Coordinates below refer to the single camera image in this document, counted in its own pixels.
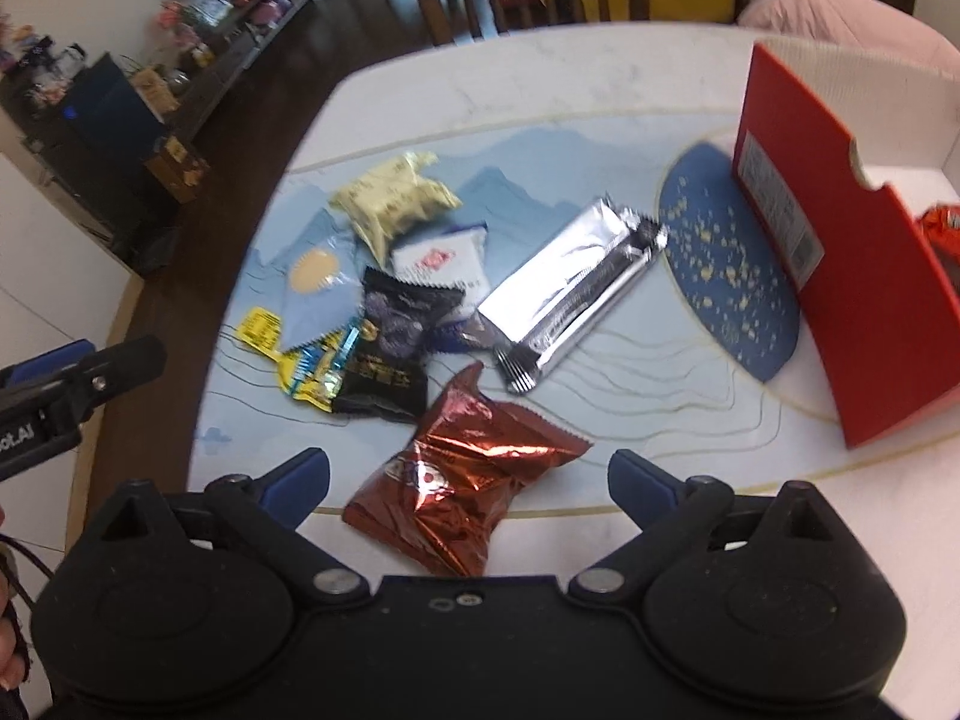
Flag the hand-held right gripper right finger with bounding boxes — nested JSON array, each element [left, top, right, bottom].
[[570, 448, 837, 602]]

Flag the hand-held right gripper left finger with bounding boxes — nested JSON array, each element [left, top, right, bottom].
[[101, 448, 370, 602]]

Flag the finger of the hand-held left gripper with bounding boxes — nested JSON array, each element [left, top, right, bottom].
[[0, 340, 97, 392], [71, 335, 167, 422]]

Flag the yellow cartoon jelly pouch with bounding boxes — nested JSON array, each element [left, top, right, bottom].
[[238, 306, 365, 413]]

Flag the shiny red-brown foil packet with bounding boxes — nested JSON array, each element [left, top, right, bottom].
[[343, 361, 593, 578]]

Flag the white packet with red logo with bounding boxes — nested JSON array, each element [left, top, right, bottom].
[[390, 221, 490, 323]]

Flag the red cardboard box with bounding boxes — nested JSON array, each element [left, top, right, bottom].
[[731, 34, 960, 451]]

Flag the red snack packet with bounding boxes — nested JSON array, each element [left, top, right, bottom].
[[913, 204, 960, 263]]

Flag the person's left forearm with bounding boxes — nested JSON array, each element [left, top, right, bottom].
[[0, 540, 35, 720]]

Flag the person's left hand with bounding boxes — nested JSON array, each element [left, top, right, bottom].
[[0, 645, 31, 692]]

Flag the blue mountain print table mat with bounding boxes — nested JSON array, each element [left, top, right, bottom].
[[191, 116, 960, 526]]

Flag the black snack packet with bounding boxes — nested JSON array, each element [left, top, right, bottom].
[[330, 266, 466, 422]]

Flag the blue packet with yellow circle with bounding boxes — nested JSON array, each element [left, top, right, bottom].
[[277, 229, 365, 353]]

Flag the silver foil snack packet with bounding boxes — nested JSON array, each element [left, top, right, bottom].
[[476, 196, 670, 395]]

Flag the brown gift bag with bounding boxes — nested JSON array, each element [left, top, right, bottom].
[[146, 136, 211, 203]]

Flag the blue white candy wrapper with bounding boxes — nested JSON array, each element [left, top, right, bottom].
[[431, 315, 492, 355]]

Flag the dark side cabinet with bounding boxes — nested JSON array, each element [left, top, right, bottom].
[[22, 52, 185, 278]]

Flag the pale yellow snack packet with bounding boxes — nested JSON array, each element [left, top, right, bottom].
[[328, 151, 462, 267]]

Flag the long wooden tv cabinet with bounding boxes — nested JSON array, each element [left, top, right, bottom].
[[169, 0, 323, 143]]

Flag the pink flowers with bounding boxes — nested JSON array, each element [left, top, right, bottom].
[[154, 0, 197, 46]]

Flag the pink padded cushion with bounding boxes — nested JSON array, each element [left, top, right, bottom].
[[739, 0, 960, 80]]

